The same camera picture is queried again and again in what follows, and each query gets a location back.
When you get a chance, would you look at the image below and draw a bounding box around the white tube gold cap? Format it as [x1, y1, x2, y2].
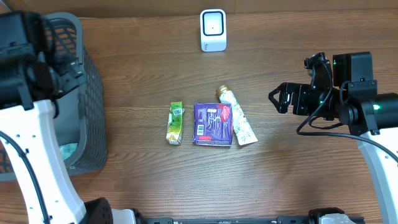
[216, 85, 258, 146]

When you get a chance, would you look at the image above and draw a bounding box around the teal tissue packet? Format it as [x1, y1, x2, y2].
[60, 143, 78, 160]

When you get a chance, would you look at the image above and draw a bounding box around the purple Carefree pad packet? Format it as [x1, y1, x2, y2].
[193, 103, 233, 147]

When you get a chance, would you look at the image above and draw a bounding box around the green yellow snack packet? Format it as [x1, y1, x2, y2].
[165, 101, 185, 146]

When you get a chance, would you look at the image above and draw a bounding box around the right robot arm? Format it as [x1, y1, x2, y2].
[268, 52, 397, 223]

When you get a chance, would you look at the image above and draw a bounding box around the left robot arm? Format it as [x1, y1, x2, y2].
[1, 11, 136, 223]

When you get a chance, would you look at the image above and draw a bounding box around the white barcode scanner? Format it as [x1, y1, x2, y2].
[200, 9, 227, 52]

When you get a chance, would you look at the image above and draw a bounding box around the grey plastic shopping basket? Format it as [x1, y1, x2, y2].
[1, 11, 106, 175]

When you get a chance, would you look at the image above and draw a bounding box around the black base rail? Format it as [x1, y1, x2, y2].
[144, 207, 366, 224]

